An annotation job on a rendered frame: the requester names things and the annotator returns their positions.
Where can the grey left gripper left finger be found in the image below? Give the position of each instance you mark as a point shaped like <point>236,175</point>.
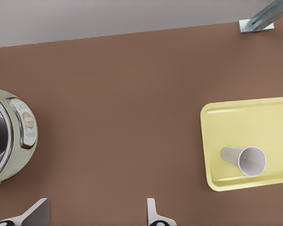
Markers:
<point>36,213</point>

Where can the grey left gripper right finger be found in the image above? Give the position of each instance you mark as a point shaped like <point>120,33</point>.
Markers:
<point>153,213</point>

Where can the white IKEA cup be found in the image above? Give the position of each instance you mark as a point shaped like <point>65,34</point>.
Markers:
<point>248,161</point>

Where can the yellow plastic tray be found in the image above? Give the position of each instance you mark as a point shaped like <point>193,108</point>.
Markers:
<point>247,117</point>

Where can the pale green electric kettle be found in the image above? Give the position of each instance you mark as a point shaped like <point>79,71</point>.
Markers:
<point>13,143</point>

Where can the silver frame post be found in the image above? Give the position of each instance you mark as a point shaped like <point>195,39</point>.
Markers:
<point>259,20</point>

